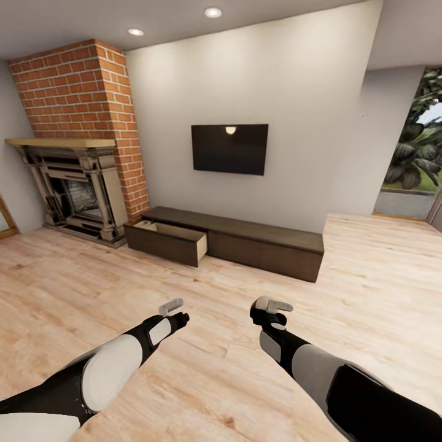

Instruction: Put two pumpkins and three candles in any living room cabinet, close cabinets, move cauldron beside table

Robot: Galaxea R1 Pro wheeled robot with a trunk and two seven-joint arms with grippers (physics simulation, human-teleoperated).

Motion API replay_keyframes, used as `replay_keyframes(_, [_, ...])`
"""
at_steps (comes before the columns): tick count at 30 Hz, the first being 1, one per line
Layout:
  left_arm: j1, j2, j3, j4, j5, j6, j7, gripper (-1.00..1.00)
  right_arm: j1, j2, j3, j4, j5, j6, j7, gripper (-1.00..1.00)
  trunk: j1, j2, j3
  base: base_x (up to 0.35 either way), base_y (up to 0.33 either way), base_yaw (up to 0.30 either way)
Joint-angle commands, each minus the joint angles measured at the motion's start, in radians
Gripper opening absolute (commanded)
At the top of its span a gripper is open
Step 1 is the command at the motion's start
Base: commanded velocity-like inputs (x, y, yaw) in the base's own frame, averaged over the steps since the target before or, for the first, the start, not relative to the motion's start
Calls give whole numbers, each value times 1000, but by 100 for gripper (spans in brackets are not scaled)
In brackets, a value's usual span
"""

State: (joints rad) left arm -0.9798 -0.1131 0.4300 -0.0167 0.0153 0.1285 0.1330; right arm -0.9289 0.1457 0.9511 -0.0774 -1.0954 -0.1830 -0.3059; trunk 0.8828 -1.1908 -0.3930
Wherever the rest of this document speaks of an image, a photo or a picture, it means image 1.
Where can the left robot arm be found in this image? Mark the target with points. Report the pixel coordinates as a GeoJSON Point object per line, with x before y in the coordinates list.
{"type": "Point", "coordinates": [55, 410]}

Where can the pillar candle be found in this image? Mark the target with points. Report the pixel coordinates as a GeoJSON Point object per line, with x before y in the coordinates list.
{"type": "Point", "coordinates": [261, 303]}

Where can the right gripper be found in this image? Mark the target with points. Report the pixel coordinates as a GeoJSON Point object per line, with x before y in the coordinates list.
{"type": "Point", "coordinates": [259, 316]}

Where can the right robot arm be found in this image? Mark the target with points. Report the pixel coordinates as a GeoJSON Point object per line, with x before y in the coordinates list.
{"type": "Point", "coordinates": [358, 403]}

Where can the cabinet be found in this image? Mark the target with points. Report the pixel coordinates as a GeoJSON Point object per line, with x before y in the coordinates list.
{"type": "Point", "coordinates": [184, 237]}

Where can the fixed window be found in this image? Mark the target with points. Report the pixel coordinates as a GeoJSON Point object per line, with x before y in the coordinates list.
{"type": "Point", "coordinates": [413, 181]}

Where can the wall mounted tv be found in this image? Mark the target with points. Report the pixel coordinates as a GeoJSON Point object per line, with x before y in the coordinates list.
{"type": "Point", "coordinates": [236, 149]}

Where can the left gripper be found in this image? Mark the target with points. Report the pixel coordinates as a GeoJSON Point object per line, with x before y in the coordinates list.
{"type": "Point", "coordinates": [178, 321]}

